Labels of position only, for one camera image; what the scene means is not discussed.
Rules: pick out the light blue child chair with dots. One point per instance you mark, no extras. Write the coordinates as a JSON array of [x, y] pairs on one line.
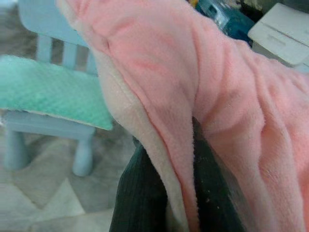
[[36, 14]]

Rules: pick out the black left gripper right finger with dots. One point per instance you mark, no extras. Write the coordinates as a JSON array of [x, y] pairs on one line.
[[212, 188]]

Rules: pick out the mint green pillow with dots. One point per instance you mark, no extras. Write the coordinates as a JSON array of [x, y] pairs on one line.
[[48, 91]]

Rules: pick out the pink dotted pillow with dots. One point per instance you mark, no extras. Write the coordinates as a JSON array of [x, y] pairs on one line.
[[169, 72]]

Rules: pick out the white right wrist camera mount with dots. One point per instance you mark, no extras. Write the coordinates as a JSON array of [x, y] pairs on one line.
[[282, 36]]

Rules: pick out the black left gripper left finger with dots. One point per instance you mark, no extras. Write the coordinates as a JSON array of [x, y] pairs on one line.
[[137, 200]]

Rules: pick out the blue hard suitcase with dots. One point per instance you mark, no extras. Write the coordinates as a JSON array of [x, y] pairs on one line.
[[229, 24]]

